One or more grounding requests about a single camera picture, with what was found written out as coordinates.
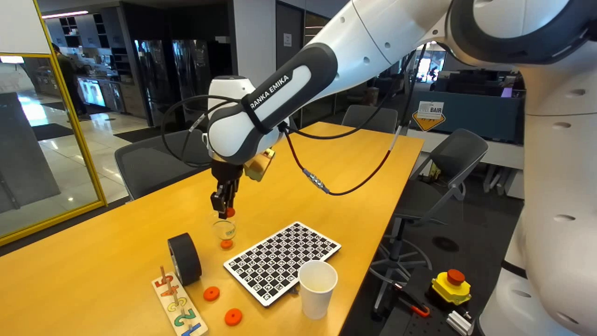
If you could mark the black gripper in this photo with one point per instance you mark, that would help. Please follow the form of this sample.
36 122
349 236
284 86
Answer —
226 178

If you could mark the orange disc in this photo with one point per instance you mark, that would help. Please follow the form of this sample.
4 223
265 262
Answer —
234 316
230 213
211 293
226 245

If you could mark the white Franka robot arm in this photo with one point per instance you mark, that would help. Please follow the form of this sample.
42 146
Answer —
374 38

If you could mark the clear glass cup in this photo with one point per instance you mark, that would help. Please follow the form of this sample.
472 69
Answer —
219 228

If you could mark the white paper cup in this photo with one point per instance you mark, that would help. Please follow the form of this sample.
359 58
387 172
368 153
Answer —
318 299

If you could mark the black tape roll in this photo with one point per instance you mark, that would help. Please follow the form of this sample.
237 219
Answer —
187 262

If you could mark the grey office chair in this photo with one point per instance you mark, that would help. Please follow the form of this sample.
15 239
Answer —
150 170
368 116

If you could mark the black white marker board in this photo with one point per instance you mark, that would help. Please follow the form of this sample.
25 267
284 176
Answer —
292 254

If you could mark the black floor mat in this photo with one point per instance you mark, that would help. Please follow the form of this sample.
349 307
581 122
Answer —
133 135
53 131

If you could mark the wooden number puzzle board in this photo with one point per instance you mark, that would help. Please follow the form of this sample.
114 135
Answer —
178 310

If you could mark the dark glass office door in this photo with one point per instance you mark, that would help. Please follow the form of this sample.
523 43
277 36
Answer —
292 30

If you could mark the yellow framed glass partition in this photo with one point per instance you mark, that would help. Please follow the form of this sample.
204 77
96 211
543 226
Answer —
38 174

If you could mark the small yellow white sign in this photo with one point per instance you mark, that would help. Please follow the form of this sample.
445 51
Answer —
430 114

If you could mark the black office chair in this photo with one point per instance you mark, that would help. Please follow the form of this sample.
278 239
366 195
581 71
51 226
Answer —
459 155

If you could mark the yellow red emergency stop button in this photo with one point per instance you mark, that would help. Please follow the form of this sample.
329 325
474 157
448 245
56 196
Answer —
450 290

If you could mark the silver metal box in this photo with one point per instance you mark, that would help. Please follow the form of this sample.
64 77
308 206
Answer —
459 321

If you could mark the blue office divider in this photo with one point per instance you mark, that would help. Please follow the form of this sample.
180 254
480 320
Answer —
486 118

